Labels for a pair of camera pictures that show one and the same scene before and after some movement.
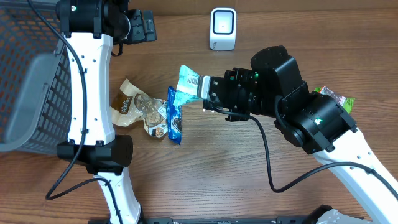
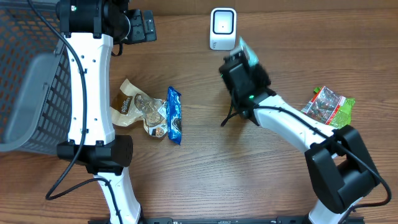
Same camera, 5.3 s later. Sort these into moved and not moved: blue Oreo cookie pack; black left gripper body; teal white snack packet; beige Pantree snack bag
Moved: teal white snack packet
Not moved: black left gripper body; blue Oreo cookie pack; beige Pantree snack bag
